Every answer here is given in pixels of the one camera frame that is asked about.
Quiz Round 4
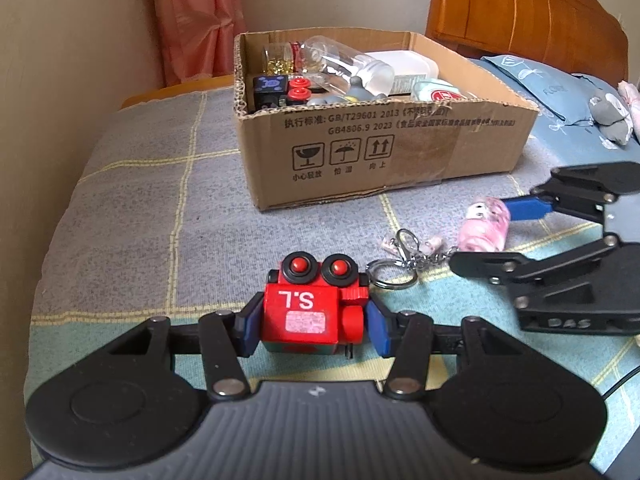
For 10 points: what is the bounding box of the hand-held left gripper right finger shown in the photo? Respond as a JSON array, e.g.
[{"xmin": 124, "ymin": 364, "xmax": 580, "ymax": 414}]
[{"xmin": 366, "ymin": 300, "xmax": 528, "ymax": 402}]

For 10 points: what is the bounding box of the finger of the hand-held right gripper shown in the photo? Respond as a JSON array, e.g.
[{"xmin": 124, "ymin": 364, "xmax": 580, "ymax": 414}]
[
  {"xmin": 449, "ymin": 236, "xmax": 624, "ymax": 287},
  {"xmin": 502, "ymin": 161, "xmax": 640, "ymax": 227}
]

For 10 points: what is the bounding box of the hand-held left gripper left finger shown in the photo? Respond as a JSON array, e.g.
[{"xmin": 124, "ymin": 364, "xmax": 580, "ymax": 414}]
[{"xmin": 102, "ymin": 292, "xmax": 264, "ymax": 402}]

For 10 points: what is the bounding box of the pink figure keychain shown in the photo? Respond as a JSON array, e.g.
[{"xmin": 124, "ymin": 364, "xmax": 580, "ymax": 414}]
[{"xmin": 367, "ymin": 199, "xmax": 512, "ymax": 291}]

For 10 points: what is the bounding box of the red wooden robot toy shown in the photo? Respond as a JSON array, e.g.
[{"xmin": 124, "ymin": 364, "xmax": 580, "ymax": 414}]
[{"xmin": 263, "ymin": 251, "xmax": 371, "ymax": 361}]

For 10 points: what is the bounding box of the cardboard box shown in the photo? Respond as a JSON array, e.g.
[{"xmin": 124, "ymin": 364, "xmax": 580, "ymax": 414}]
[{"xmin": 232, "ymin": 30, "xmax": 541, "ymax": 211}]

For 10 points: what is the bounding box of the pale green round tin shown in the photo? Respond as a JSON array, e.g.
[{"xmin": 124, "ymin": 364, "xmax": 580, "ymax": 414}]
[{"xmin": 411, "ymin": 79, "xmax": 473, "ymax": 106}]

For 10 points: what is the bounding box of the white translucent plastic bottle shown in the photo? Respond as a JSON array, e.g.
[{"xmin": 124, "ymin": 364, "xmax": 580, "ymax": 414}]
[{"xmin": 365, "ymin": 50, "xmax": 441, "ymax": 96}]

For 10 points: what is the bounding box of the grey rubber animal toy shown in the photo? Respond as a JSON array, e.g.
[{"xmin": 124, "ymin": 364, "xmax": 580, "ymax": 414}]
[{"xmin": 307, "ymin": 77, "xmax": 388, "ymax": 107}]

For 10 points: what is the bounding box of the clear plastic jar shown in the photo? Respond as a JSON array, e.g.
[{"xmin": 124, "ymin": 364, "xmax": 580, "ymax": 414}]
[{"xmin": 299, "ymin": 35, "xmax": 396, "ymax": 95}]

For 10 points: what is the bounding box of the black wooden robot toy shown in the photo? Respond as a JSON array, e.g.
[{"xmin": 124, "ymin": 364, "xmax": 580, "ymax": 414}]
[{"xmin": 251, "ymin": 74, "xmax": 313, "ymax": 111}]

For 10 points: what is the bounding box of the light blue pillow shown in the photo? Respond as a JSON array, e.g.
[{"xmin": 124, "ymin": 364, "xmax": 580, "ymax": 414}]
[{"xmin": 467, "ymin": 52, "xmax": 623, "ymax": 126}]

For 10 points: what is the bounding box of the grey plush toy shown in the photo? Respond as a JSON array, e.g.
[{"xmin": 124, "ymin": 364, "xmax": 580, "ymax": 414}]
[{"xmin": 587, "ymin": 91, "xmax": 633, "ymax": 147}]

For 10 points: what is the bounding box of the plaid bed blanket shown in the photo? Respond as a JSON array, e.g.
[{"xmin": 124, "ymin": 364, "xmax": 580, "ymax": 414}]
[{"xmin": 25, "ymin": 87, "xmax": 640, "ymax": 461}]

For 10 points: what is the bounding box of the pink striped cloth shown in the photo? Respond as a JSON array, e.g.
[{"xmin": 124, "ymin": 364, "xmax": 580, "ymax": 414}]
[{"xmin": 617, "ymin": 80, "xmax": 640, "ymax": 146}]

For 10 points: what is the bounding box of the wooden headboard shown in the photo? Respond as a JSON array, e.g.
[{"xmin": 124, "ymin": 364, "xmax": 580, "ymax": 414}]
[{"xmin": 425, "ymin": 0, "xmax": 628, "ymax": 83}]

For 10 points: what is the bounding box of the jar of gold beads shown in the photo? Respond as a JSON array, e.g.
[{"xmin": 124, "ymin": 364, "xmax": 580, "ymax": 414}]
[{"xmin": 262, "ymin": 42, "xmax": 301, "ymax": 75}]

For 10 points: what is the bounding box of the pink curtain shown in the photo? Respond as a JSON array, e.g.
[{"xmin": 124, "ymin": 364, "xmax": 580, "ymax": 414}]
[{"xmin": 147, "ymin": 0, "xmax": 248, "ymax": 88}]

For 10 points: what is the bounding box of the black cable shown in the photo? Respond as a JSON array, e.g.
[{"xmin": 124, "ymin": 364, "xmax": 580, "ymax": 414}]
[{"xmin": 602, "ymin": 364, "xmax": 640, "ymax": 398}]

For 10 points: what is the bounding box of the wooden bed side rail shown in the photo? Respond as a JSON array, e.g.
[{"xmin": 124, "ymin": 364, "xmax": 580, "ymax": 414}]
[{"xmin": 120, "ymin": 74, "xmax": 236, "ymax": 109}]

